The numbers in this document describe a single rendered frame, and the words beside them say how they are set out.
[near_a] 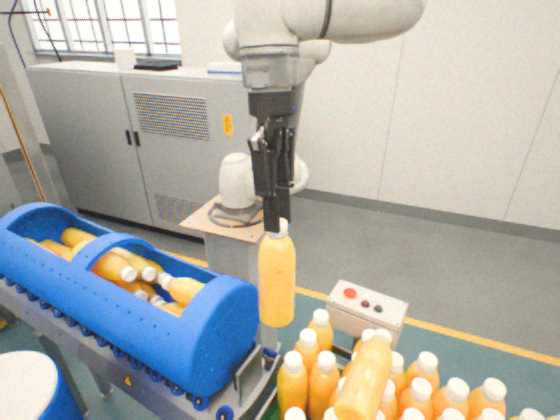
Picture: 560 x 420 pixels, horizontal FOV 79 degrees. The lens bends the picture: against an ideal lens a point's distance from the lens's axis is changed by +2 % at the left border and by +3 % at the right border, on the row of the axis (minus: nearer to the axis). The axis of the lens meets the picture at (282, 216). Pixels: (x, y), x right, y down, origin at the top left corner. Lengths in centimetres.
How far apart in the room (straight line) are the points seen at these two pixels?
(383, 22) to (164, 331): 72
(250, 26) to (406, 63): 289
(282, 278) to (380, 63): 291
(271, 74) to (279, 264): 32
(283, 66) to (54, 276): 85
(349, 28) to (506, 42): 286
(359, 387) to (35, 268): 93
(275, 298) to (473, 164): 306
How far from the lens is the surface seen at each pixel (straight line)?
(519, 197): 374
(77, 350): 133
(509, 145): 355
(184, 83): 265
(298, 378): 84
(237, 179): 143
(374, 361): 75
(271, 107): 54
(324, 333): 93
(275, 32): 53
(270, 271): 63
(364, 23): 57
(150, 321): 86
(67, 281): 108
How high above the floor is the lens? 177
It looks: 30 degrees down
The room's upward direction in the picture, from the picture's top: straight up
